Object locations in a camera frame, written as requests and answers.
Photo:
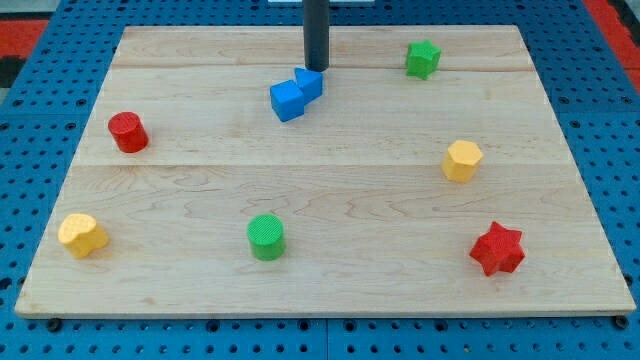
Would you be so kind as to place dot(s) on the blue triangle block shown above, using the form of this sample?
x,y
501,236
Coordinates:
x,y
310,83

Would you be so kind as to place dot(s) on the green star block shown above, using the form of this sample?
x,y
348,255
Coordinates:
x,y
422,59

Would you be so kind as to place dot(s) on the red star block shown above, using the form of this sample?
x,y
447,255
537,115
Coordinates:
x,y
498,250

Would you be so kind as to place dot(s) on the green cylinder block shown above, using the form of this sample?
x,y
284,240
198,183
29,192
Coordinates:
x,y
265,234

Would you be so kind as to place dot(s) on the blue cube block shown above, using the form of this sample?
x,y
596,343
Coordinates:
x,y
287,100

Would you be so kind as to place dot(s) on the light wooden board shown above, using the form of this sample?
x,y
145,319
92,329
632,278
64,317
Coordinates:
x,y
373,228

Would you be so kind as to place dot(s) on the yellow hexagon block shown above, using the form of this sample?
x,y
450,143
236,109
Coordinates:
x,y
461,161

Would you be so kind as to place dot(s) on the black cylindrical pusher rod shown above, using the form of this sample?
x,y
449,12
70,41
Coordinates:
x,y
316,34

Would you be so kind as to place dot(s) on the red cylinder block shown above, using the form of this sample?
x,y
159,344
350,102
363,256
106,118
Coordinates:
x,y
128,132

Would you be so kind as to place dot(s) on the yellow heart block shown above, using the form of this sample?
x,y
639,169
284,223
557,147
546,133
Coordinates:
x,y
81,234

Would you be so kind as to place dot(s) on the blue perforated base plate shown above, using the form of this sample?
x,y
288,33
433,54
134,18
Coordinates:
x,y
42,117

